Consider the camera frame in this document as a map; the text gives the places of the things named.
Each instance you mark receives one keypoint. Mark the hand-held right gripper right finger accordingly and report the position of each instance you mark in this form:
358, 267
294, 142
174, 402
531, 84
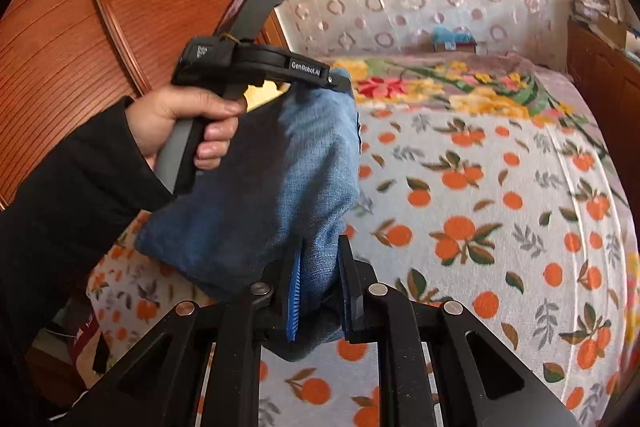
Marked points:
348, 297

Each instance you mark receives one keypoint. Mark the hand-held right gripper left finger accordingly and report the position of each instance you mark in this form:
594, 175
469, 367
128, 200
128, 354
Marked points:
294, 302

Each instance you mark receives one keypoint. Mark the blue denim pants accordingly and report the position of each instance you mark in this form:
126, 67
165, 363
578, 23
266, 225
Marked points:
300, 167

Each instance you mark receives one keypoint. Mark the person's left forearm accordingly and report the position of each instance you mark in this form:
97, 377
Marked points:
65, 207

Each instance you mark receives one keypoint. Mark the person's left hand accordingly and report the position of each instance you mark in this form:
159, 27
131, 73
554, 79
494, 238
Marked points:
155, 117

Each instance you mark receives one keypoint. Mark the yellow plush toy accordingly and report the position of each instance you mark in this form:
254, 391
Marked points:
265, 97

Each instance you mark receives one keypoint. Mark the wooden slatted wardrobe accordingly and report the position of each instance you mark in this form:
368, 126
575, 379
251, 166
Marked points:
125, 7

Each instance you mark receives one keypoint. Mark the orange fruit print bedsheet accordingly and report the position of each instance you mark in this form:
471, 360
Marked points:
475, 232

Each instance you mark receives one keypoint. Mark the floral blanket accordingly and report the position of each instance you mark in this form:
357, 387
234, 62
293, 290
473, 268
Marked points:
450, 82

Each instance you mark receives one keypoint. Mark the small box with blue cloth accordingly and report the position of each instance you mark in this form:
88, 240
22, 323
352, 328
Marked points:
452, 38

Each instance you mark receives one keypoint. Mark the low wooden cabinet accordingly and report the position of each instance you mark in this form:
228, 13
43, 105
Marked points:
600, 72

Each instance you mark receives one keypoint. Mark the stack of papers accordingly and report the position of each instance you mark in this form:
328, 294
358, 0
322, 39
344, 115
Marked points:
585, 7

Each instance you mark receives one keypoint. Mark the cardboard box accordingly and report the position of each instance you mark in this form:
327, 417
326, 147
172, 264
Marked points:
612, 29

